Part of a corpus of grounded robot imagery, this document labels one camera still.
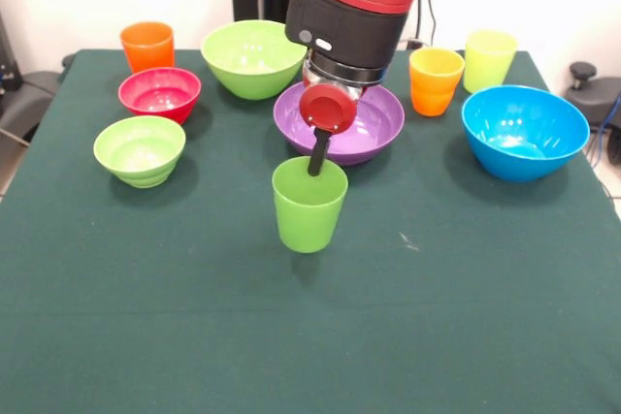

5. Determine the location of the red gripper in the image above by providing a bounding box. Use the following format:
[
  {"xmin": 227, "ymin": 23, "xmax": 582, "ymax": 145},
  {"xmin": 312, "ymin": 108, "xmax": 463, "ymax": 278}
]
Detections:
[{"xmin": 298, "ymin": 82, "xmax": 358, "ymax": 177}]

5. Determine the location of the green cup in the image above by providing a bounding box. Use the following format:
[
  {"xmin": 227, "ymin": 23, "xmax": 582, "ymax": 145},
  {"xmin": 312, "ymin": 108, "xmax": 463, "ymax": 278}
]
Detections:
[{"xmin": 271, "ymin": 155, "xmax": 349, "ymax": 254}]

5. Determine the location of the blue bowl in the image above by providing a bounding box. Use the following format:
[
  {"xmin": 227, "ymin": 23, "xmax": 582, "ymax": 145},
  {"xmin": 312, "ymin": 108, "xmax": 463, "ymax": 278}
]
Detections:
[{"xmin": 460, "ymin": 84, "xmax": 591, "ymax": 184}]

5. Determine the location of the purple bowl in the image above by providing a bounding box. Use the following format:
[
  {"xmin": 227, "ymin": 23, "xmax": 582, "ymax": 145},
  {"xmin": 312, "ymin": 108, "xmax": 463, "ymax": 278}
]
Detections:
[{"xmin": 272, "ymin": 80, "xmax": 407, "ymax": 167}]

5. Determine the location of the large green bowl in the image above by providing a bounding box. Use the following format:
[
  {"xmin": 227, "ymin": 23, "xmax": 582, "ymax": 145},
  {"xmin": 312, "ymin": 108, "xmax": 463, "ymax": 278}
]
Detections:
[{"xmin": 200, "ymin": 19, "xmax": 309, "ymax": 101}]

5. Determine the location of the orange cup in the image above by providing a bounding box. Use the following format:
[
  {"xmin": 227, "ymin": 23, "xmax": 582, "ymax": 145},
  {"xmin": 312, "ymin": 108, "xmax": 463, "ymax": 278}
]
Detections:
[{"xmin": 409, "ymin": 47, "xmax": 466, "ymax": 118}]

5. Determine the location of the dark green table cloth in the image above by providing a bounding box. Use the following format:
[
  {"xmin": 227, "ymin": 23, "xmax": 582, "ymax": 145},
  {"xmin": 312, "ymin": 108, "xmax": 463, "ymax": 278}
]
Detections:
[{"xmin": 0, "ymin": 48, "xmax": 621, "ymax": 414}]

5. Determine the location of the pink bowl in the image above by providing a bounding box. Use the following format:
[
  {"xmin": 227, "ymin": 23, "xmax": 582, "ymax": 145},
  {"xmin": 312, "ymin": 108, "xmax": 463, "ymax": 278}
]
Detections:
[{"xmin": 117, "ymin": 67, "xmax": 203, "ymax": 125}]

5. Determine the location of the small green bowl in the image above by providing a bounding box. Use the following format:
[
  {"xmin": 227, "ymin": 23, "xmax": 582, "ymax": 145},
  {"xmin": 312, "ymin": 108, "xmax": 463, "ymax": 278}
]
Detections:
[{"xmin": 92, "ymin": 115, "xmax": 187, "ymax": 189}]

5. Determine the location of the lime yellow cup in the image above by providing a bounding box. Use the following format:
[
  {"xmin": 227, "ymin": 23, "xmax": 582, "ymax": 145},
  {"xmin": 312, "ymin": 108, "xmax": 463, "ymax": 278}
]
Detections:
[{"xmin": 463, "ymin": 29, "xmax": 519, "ymax": 95}]

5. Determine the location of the red-orange cup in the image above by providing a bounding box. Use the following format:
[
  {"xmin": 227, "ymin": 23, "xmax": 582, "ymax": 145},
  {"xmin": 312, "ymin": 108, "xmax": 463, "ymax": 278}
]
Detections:
[{"xmin": 119, "ymin": 20, "xmax": 176, "ymax": 75}]

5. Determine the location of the black caster base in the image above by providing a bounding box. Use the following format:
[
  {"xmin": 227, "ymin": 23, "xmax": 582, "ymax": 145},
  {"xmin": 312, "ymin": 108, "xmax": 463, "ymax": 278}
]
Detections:
[{"xmin": 564, "ymin": 61, "xmax": 621, "ymax": 118}]

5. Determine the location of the grey caster base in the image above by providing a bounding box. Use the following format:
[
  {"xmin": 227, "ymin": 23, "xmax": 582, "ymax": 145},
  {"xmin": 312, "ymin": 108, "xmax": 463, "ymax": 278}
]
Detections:
[{"xmin": 0, "ymin": 70, "xmax": 63, "ymax": 143}]

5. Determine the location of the black wall cable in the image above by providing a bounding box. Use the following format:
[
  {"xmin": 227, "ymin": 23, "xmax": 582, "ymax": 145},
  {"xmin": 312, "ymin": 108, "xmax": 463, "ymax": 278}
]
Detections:
[{"xmin": 405, "ymin": 0, "xmax": 439, "ymax": 51}]

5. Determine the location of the blue cable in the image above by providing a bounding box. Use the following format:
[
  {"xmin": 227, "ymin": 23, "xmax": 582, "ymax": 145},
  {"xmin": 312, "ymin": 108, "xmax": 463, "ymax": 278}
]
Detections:
[{"xmin": 587, "ymin": 93, "xmax": 621, "ymax": 169}]

